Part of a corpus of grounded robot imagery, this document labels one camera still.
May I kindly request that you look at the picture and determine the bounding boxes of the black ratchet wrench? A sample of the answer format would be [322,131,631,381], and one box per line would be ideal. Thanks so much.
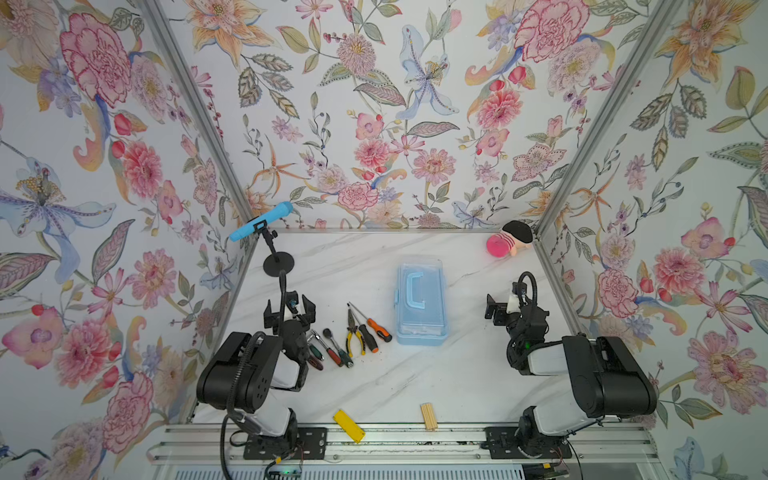
[323,328,354,368]

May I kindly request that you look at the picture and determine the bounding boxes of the blue plastic tool box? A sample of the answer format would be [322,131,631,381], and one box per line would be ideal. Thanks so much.
[394,257,450,347]

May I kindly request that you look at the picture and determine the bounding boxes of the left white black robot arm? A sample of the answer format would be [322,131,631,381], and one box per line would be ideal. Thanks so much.
[196,291,316,452]

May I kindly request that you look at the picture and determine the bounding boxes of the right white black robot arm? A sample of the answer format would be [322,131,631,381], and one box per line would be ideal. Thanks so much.
[485,271,658,457]

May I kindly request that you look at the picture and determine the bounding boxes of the black microphone stand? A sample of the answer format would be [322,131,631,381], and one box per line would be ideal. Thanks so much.
[255,226,295,278]

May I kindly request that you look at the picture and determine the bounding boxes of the black orange screwdriver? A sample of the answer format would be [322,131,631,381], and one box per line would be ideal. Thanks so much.
[352,313,379,353]

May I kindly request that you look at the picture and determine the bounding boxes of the pink plush toy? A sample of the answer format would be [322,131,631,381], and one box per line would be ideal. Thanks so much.
[486,220,534,258]

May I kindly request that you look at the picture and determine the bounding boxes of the blue microphone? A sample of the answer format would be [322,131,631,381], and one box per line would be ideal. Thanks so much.
[229,201,293,242]

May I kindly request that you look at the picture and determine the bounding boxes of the yellow utility knife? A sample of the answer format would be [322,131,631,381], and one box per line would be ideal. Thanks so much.
[333,409,366,444]

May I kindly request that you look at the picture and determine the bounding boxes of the wooden block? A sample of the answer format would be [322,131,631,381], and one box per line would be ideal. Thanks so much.
[420,403,438,431]

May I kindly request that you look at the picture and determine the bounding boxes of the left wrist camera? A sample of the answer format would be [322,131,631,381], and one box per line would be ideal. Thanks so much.
[281,291,299,314]

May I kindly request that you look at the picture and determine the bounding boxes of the dark red handled screwdriver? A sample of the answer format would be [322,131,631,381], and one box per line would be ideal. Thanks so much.
[307,355,324,371]

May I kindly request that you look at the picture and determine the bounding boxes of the yellow handled pliers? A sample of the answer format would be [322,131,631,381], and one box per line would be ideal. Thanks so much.
[346,306,366,358]

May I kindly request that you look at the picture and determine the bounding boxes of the orange handled screwdriver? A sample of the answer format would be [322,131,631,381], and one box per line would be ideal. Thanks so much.
[348,302,393,343]

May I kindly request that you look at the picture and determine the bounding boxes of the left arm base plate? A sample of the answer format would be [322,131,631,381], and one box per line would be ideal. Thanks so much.
[243,427,328,461]

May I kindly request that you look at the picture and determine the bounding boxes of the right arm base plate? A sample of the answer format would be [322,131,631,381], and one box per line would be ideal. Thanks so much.
[480,426,572,461]

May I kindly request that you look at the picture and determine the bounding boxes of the aluminium front rail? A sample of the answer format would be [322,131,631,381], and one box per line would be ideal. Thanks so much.
[146,421,660,467]

